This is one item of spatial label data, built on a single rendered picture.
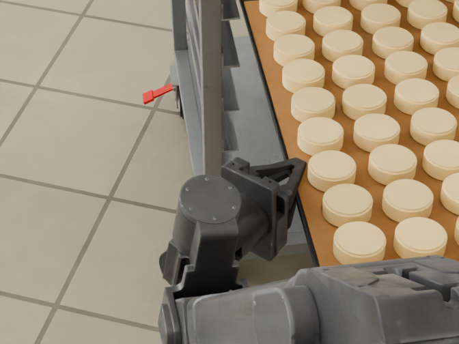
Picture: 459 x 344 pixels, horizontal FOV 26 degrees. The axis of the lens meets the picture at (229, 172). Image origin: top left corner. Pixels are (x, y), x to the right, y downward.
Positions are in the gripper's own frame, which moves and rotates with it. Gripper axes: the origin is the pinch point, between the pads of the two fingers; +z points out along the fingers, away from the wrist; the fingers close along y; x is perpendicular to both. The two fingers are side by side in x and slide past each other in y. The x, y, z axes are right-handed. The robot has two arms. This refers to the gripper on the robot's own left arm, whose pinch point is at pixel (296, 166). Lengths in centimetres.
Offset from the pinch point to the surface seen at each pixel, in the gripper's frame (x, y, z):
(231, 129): -37, 37, 37
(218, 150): -35, 37, 31
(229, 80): -38, 28, 38
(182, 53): -79, 59, 74
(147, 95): -83, 68, 66
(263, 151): -46, 61, 59
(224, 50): -36, 19, 34
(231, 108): -34, 28, 33
